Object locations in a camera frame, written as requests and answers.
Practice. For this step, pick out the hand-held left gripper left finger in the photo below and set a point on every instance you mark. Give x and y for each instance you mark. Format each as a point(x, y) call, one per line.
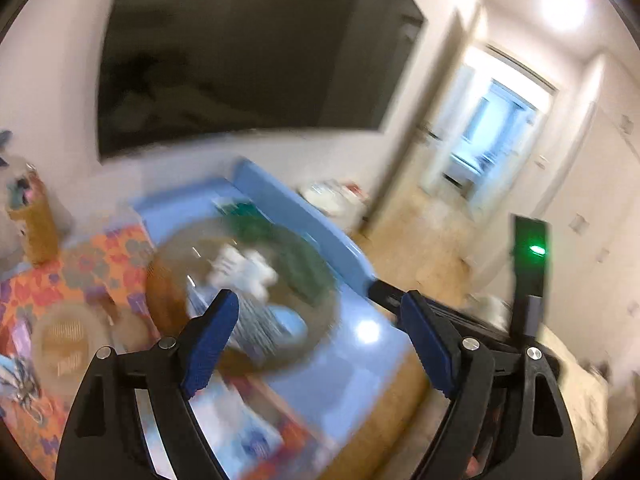
point(210, 345)

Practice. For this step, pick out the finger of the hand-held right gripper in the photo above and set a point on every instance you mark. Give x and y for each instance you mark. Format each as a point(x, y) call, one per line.
point(385, 294)

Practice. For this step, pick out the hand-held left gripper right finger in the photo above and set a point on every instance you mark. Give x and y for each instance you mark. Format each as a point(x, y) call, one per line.
point(430, 347)

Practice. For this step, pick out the blue white printed packet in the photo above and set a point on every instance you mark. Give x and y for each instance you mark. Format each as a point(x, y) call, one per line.
point(250, 430)

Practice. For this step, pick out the white wardrobe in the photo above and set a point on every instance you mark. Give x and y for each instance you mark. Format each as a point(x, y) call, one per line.
point(595, 185)

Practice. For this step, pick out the pile of white bags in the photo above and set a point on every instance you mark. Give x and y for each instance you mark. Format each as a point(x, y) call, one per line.
point(335, 197)

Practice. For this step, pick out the round woven basket with items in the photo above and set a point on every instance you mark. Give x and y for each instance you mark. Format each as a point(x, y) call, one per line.
point(280, 260)

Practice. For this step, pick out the orange floral tablecloth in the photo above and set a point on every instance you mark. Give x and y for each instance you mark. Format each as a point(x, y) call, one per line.
point(115, 255)

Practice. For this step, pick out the round beige container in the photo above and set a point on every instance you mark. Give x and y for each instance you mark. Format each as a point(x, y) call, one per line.
point(65, 345)

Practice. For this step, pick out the cream blanket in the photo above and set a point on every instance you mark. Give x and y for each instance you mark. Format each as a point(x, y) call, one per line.
point(580, 410)

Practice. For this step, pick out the yellow pen holder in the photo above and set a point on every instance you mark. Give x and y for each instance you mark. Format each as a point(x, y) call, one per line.
point(40, 230)

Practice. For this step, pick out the white door frame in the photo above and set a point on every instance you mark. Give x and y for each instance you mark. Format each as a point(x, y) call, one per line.
point(490, 125)

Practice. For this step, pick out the large black wall screen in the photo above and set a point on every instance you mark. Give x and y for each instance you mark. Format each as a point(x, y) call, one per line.
point(250, 50)

